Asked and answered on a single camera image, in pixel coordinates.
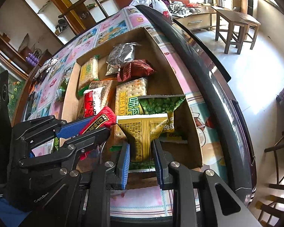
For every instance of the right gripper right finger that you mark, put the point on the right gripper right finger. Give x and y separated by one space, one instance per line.
199 198

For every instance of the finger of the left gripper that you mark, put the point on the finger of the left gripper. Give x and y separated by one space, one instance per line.
88 141
73 128

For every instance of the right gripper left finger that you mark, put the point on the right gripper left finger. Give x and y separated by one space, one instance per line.
83 199

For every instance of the dark green snack bag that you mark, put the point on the dark green snack bag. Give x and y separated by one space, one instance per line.
61 91

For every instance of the red candy bar packet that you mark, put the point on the red candy bar packet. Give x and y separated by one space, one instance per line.
105 118

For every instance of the red white candy packet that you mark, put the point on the red white candy packet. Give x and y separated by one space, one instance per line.
93 101

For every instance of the orange-end cracker pack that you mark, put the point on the orange-end cracker pack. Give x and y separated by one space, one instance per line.
107 93

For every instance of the yellow cracker pack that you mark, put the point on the yellow cracker pack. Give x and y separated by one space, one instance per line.
126 101
88 74

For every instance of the yellow triangular snack packet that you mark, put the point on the yellow triangular snack packet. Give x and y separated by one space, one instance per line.
140 131

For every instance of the dark red snack bag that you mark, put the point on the dark red snack bag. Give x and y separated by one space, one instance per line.
134 70

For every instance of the green pea snack bag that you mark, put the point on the green pea snack bag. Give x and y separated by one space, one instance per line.
158 104

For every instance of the large silver foil bag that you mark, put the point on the large silver foil bag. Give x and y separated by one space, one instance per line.
121 54

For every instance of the blue sleeve left forearm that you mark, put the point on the blue sleeve left forearm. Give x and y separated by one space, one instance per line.
9 215

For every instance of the colourful plastic tablecloth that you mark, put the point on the colourful plastic tablecloth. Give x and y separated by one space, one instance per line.
126 20

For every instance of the patterned cloth bag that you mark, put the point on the patterned cloth bag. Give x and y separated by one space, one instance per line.
42 73

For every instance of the cardboard box tray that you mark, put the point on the cardboard box tray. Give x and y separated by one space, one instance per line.
163 81

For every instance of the purple bottles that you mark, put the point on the purple bottles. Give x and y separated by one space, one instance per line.
32 59

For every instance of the wooden chair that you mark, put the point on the wooden chair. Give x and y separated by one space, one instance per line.
83 13

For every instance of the white plastic bag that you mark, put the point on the white plastic bag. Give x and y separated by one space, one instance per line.
158 5

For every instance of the wooden stool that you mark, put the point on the wooden stool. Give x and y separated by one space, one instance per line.
242 28

